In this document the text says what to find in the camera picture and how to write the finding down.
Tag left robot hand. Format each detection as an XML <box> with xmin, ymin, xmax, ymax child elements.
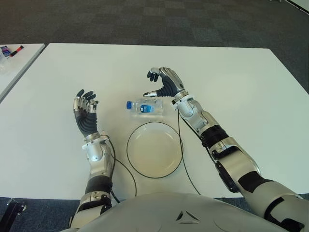
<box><xmin>72</xmin><ymin>88</ymin><xmax>99</xmax><ymax>138</ymax></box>

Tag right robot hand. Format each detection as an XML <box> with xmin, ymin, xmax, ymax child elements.
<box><xmin>142</xmin><ymin>67</ymin><xmax>188</xmax><ymax>99</ymax></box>

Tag clear water bottle blue cap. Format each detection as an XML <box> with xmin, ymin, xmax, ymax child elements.
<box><xmin>126</xmin><ymin>98</ymin><xmax>164</xmax><ymax>114</ymax></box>

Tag white plate black rim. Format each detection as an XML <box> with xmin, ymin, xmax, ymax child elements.
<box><xmin>126</xmin><ymin>122</ymin><xmax>183</xmax><ymax>179</ymax></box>

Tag white side table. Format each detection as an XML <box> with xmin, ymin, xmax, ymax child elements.
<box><xmin>0</xmin><ymin>43</ymin><xmax>46</xmax><ymax>102</ymax></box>

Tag red marker pen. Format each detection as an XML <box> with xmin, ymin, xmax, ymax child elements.
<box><xmin>9</xmin><ymin>44</ymin><xmax>25</xmax><ymax>58</ymax></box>

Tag blue white small pack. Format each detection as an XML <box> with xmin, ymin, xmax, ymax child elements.
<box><xmin>0</xmin><ymin>45</ymin><xmax>12</xmax><ymax>58</ymax></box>

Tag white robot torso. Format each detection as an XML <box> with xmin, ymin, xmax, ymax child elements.
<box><xmin>60</xmin><ymin>192</ymin><xmax>305</xmax><ymax>232</ymax></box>

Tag white right wrist camera ring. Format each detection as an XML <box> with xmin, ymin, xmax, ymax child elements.
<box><xmin>171</xmin><ymin>93</ymin><xmax>195</xmax><ymax>111</ymax></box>

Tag white wrist camera ring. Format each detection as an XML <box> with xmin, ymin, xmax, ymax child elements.
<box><xmin>81</xmin><ymin>131</ymin><xmax>112</xmax><ymax>150</ymax></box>
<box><xmin>171</xmin><ymin>93</ymin><xmax>195</xmax><ymax>111</ymax></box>

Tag white left wrist camera ring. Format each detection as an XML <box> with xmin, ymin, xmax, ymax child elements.
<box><xmin>81</xmin><ymin>131</ymin><xmax>112</xmax><ymax>150</ymax></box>

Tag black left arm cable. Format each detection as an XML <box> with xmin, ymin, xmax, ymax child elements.
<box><xmin>107</xmin><ymin>137</ymin><xmax>138</xmax><ymax>203</ymax></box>

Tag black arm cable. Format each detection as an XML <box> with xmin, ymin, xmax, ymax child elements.
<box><xmin>177</xmin><ymin>108</ymin><xmax>201</xmax><ymax>195</ymax></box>
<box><xmin>107</xmin><ymin>137</ymin><xmax>138</xmax><ymax>203</ymax></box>

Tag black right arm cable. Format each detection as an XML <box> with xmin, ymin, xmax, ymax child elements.
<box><xmin>177</xmin><ymin>108</ymin><xmax>201</xmax><ymax>195</ymax></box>

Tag black metal stand frame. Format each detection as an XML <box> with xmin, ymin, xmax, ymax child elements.
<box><xmin>0</xmin><ymin>198</ymin><xmax>27</xmax><ymax>232</ymax></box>

